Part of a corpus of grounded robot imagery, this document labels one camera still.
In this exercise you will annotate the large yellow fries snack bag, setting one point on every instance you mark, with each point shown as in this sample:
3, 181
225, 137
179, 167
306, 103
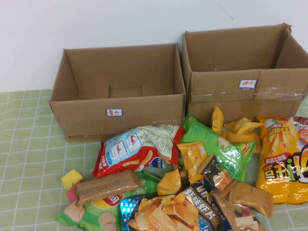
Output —
281, 163

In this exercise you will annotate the red shrimp stick snack bag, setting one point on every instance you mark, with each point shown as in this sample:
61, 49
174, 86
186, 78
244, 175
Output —
130, 154

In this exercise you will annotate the crumpled yellow snack packet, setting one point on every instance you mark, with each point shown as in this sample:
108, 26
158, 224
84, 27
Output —
170, 184

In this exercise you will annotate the small black snack packet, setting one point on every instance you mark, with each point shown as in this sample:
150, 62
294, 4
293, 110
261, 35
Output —
215, 173

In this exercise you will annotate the cardboard box with printed number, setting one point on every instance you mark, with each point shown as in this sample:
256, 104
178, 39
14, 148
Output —
115, 120

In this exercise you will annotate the yellow square cracker packet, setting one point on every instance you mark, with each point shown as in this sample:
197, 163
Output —
192, 156

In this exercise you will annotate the taped cardboard box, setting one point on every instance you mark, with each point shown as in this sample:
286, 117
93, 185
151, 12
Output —
228, 96

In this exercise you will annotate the green Lays chips bag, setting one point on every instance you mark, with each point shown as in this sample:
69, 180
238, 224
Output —
96, 216
226, 158

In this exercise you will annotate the brown wafer bar packet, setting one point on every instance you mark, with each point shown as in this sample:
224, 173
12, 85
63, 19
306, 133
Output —
108, 187

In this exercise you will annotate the black blue shrimp chips bag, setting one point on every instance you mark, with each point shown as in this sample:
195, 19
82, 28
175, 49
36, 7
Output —
168, 211

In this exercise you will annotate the yellow foam cube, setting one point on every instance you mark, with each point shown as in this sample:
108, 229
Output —
71, 177

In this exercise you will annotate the pink foam cube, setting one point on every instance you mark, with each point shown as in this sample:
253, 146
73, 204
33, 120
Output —
71, 193

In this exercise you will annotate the brown packet with biscuit picture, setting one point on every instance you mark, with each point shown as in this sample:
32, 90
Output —
238, 216

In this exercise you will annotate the green checked tablecloth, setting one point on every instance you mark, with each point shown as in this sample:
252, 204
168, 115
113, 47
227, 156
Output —
26, 149

